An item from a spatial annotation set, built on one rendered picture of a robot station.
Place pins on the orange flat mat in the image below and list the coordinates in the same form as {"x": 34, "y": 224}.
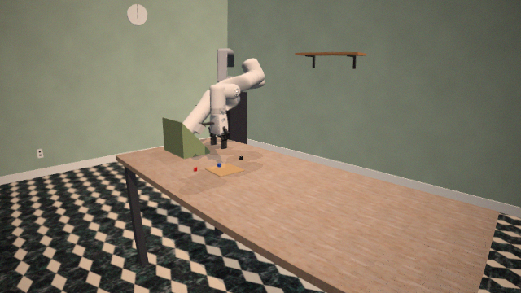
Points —
{"x": 224, "y": 170}

